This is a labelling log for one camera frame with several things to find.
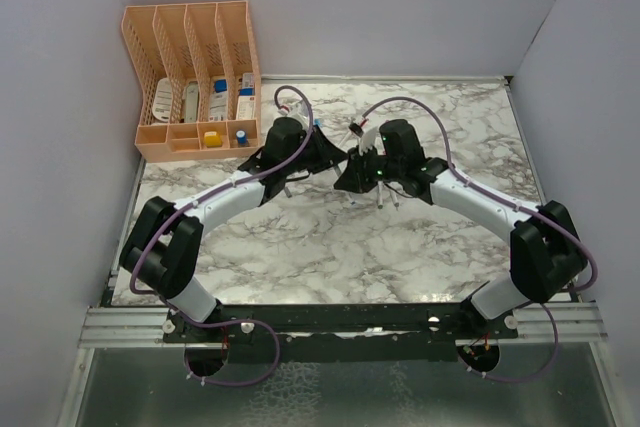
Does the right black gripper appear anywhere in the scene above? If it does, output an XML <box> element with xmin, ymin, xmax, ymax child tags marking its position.
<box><xmin>336</xmin><ymin>142</ymin><xmax>404</xmax><ymax>194</ymax></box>

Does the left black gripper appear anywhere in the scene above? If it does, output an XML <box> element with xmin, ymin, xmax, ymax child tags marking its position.
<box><xmin>282</xmin><ymin>124</ymin><xmax>346</xmax><ymax>175</ymax></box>

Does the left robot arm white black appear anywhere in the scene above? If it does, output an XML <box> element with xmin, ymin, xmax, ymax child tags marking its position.
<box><xmin>119</xmin><ymin>118</ymin><xmax>347</xmax><ymax>342</ymax></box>

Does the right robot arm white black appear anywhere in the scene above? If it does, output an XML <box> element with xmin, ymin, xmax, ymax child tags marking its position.
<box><xmin>334</xmin><ymin>119</ymin><xmax>587</xmax><ymax>338</ymax></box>

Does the brown capped white marker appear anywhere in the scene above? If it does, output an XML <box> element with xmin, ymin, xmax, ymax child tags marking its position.
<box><xmin>339</xmin><ymin>131</ymin><xmax>352</xmax><ymax>148</ymax></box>

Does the yellow small box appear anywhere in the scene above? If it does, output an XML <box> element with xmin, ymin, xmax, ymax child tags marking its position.
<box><xmin>203</xmin><ymin>130</ymin><xmax>223</xmax><ymax>148</ymax></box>

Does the white blue box in organizer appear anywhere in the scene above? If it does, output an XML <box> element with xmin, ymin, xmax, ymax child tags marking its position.
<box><xmin>207</xmin><ymin>77</ymin><xmax>228</xmax><ymax>121</ymax></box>

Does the white device in organizer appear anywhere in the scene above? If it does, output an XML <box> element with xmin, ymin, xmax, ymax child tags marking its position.
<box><xmin>182</xmin><ymin>82</ymin><xmax>199</xmax><ymax>123</ymax></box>

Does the peach plastic desk organizer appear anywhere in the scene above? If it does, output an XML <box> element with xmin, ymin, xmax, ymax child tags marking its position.
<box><xmin>121</xmin><ymin>0</ymin><xmax>262</xmax><ymax>163</ymax></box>

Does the white remote in organizer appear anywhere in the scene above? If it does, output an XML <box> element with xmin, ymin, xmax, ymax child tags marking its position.
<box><xmin>151</xmin><ymin>77</ymin><xmax>173</xmax><ymax>123</ymax></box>

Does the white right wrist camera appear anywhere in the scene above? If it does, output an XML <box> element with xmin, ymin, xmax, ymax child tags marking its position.
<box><xmin>349</xmin><ymin>118</ymin><xmax>379</xmax><ymax>156</ymax></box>

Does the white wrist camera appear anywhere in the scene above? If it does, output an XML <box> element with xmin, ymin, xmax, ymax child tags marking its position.
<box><xmin>278</xmin><ymin>101</ymin><xmax>309</xmax><ymax>129</ymax></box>
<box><xmin>349</xmin><ymin>118</ymin><xmax>379</xmax><ymax>156</ymax></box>

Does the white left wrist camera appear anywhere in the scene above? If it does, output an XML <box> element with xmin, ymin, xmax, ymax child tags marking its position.
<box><xmin>278</xmin><ymin>101</ymin><xmax>309</xmax><ymax>129</ymax></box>

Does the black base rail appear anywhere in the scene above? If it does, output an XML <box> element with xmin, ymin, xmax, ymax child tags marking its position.
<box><xmin>163</xmin><ymin>303</ymin><xmax>518</xmax><ymax>363</ymax></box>

